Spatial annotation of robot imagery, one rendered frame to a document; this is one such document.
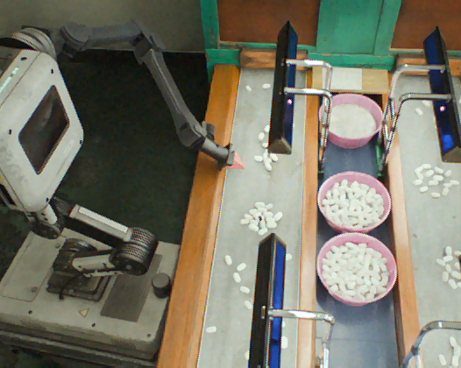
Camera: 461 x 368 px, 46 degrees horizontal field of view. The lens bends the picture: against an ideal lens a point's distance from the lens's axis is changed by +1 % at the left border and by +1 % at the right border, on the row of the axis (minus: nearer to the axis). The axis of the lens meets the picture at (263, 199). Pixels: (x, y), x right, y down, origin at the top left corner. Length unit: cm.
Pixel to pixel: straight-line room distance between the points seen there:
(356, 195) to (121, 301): 98
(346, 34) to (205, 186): 91
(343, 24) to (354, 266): 104
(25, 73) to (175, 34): 218
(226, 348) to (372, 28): 144
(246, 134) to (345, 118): 43
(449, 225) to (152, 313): 114
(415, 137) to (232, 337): 112
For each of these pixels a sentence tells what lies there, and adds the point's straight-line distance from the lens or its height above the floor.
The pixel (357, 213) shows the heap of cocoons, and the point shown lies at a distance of 201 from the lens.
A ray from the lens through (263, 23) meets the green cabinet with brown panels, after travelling 241.
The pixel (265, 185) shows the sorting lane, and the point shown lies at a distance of 206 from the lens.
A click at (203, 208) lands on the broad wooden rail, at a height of 76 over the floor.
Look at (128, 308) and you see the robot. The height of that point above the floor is 48.
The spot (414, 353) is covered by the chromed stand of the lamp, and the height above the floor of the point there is 97.
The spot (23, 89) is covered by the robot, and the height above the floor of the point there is 144.
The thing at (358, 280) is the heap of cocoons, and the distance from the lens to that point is 186.
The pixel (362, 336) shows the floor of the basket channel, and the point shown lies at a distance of 185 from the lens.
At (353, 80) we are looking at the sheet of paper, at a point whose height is 78.
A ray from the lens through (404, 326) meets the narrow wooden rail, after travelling 179.
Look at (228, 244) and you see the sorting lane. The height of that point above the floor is 74.
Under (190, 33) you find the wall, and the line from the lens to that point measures 361.
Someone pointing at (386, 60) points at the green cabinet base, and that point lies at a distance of 252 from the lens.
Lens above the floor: 236
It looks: 53 degrees down
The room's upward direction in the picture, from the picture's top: straight up
